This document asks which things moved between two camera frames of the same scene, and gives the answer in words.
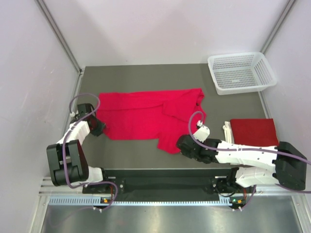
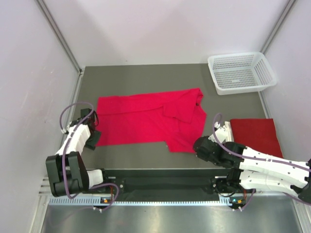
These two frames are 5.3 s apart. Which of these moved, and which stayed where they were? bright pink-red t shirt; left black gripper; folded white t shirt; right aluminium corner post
Moved: left black gripper
Stayed: folded white t shirt; bright pink-red t shirt; right aluminium corner post
